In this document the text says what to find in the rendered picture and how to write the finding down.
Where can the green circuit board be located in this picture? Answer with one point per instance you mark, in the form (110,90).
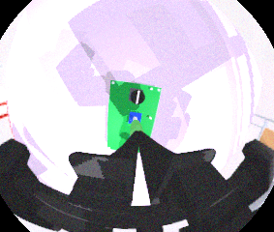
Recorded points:
(131,107)

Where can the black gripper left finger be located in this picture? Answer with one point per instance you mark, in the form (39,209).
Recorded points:
(119,166)

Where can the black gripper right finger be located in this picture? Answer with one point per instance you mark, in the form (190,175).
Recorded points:
(159,163)

